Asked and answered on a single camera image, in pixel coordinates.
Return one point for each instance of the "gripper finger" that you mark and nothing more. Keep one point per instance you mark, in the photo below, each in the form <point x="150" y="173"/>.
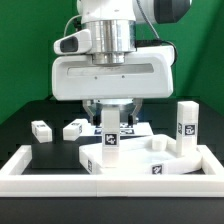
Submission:
<point x="93" y="111"/>
<point x="132" y="117"/>

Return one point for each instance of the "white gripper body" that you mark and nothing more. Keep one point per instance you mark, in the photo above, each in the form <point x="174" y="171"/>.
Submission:
<point x="145" y="73"/>

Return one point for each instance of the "white desk top tray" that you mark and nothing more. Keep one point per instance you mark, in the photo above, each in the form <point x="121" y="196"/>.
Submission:
<point x="155" y="155"/>

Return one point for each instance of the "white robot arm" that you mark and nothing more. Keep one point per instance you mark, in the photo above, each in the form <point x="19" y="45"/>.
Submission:
<point x="103" y="64"/>

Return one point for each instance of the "marker tag sheet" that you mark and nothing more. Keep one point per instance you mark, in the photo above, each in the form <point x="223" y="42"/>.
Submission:
<point x="139" y="129"/>

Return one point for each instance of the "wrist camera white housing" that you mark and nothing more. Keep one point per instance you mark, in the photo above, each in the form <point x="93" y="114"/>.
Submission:
<point x="77" y="43"/>

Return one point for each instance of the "white U-shaped frame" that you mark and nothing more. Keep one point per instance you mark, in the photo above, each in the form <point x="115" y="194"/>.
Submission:
<point x="14" y="183"/>

